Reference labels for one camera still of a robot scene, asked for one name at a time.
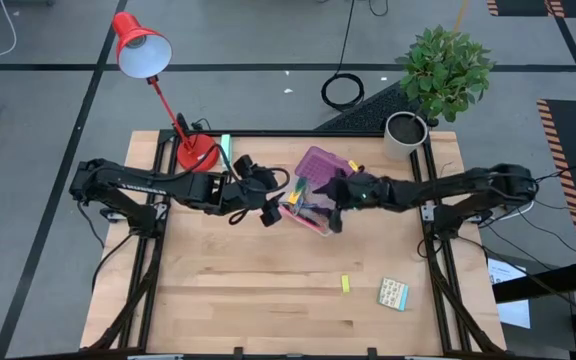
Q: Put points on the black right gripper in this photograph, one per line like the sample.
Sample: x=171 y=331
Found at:
x=365 y=192

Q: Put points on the printed sticker pad blue edge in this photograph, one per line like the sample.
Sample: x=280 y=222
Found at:
x=393 y=294

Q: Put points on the hazard striped floor mat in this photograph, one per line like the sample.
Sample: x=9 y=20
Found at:
x=518 y=7
x=575 y=150

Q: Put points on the red desk lamp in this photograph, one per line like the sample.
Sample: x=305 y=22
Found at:
x=198 y=155

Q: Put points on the small yellow sticky pad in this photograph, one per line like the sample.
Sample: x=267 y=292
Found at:
x=345 y=284

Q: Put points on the black metal beam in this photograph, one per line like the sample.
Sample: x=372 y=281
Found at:
x=543 y=282

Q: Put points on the yellow tag on gripper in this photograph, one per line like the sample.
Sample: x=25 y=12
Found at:
x=353 y=165

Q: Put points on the black ribbed floor mat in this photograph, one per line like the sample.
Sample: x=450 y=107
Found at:
x=368 y=115

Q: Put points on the white paper sheet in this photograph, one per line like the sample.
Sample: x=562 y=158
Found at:
x=513 y=310

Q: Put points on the green plant in white pot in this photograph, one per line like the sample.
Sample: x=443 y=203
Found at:
x=443 y=70

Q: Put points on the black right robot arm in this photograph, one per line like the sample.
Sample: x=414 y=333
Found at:
x=458 y=187

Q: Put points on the mint green stapler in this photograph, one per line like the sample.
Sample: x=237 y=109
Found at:
x=226 y=142

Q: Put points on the black aluminium table frame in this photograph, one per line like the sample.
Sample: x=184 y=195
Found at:
x=293 y=133

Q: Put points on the clear pencil case purple lid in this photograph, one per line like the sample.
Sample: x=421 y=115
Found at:
x=320 y=165

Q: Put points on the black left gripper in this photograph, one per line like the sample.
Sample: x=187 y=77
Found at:
x=248 y=192

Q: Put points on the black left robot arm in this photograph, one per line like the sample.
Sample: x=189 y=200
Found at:
x=143 y=182

